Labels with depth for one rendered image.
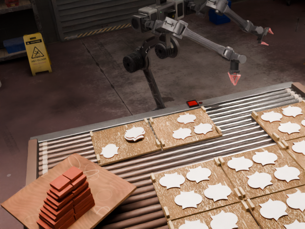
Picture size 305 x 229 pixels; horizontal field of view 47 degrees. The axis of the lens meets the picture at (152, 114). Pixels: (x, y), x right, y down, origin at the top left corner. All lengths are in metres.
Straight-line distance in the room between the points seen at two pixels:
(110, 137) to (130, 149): 0.21
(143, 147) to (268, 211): 0.86
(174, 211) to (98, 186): 0.42
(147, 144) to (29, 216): 0.86
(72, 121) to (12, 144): 0.73
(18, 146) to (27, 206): 2.36
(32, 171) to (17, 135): 2.20
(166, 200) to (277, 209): 0.56
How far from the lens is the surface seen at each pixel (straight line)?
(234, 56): 2.44
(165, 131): 2.39
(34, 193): 2.00
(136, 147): 2.28
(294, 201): 1.97
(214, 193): 1.95
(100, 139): 2.41
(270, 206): 1.92
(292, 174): 2.12
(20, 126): 4.60
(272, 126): 2.47
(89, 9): 6.90
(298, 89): 2.92
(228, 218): 1.84
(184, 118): 2.50
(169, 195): 1.96
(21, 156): 4.09
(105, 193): 1.88
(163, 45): 3.04
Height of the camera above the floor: 2.35
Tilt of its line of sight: 33 degrees down
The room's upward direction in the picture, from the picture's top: 6 degrees counter-clockwise
